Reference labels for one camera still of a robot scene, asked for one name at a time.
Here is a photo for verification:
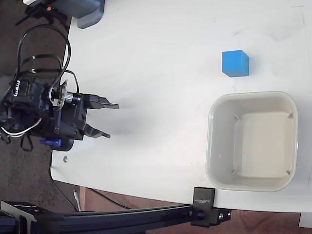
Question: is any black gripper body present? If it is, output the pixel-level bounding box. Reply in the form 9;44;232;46
58;93;89;141

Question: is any blue cube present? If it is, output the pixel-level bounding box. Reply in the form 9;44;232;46
221;49;250;78

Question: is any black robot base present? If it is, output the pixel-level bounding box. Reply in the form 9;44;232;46
51;138;75;151

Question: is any black six-joint robot arm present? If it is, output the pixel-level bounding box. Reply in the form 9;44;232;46
0;73;64;145

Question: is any white square plastic bin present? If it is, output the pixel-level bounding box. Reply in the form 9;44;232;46
205;91;299;192

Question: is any blue base clamp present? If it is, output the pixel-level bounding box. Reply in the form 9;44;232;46
39;139;62;148

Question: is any blue-gray device housing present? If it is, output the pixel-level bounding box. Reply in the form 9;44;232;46
52;0;106;30

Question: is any black tripod stand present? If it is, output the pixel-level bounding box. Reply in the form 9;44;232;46
14;0;69;28

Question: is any black table clamp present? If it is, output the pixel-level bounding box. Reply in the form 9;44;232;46
191;186;232;228

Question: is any bare camera circuit board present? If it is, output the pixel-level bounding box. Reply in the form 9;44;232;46
50;79;82;108

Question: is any white servo wire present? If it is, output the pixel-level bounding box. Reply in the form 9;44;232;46
0;117;43;137

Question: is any long black looped cable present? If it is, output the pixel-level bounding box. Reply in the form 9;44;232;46
14;23;80;98

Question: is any thin black floor cable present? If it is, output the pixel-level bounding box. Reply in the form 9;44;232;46
49;166;78;212

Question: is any white cable plug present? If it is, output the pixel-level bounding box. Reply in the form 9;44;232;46
72;189;82;212

